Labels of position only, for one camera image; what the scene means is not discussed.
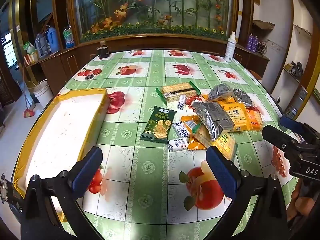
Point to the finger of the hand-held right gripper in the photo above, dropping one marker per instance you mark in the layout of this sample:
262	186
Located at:
276	136
291	124

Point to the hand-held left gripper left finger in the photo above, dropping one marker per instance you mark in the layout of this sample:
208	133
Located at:
85	173

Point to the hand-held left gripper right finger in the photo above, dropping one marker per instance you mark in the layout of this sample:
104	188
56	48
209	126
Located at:
222	173

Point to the yellow green cracker packet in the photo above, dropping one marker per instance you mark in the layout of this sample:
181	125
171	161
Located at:
223	146

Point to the large yellow snack packet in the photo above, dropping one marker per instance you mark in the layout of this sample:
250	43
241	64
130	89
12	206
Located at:
235	113

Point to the white foam box yellow tape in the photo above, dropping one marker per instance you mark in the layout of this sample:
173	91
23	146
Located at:
62	130

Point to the crinkled silver foil packet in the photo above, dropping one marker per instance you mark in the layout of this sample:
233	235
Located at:
242	98

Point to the dark green cracker packet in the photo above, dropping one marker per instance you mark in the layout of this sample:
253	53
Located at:
158	123

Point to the clear cracker packet green ends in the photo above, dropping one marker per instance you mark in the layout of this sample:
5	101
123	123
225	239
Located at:
178	91

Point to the person's right hand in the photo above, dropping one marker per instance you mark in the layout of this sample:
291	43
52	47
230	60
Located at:
301	203

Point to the metal tin can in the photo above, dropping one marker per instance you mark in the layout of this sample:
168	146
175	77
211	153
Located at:
297	102

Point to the green fruit print tablecloth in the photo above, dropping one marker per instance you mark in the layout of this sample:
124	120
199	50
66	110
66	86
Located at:
150	167

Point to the grey metal motor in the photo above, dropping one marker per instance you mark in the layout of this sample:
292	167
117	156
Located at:
3	187

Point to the red broom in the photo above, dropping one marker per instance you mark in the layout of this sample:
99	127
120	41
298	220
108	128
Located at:
28	113

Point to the purple spray can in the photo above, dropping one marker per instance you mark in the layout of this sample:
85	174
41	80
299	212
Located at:
250	42
255	44

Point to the white plastic bucket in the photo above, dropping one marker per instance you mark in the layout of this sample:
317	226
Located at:
43	93

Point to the small black round lid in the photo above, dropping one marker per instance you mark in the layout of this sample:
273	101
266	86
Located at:
89	77

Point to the white spray bottle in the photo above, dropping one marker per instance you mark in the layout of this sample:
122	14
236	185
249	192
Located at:
229	48

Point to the dark glass jar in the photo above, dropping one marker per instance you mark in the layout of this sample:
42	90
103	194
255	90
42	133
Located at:
103	52

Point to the red white carton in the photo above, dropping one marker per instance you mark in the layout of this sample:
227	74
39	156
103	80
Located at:
31	58

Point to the grey thermos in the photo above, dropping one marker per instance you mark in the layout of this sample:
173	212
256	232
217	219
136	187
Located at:
40	45

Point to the blue thermos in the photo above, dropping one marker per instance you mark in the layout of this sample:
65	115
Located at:
52	40

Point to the green white bag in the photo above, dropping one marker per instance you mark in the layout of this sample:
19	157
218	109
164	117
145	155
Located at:
28	48

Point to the barred window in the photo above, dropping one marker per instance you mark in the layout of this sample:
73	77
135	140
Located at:
8	51

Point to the artificial flower glass display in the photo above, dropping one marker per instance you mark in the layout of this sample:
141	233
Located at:
162	5

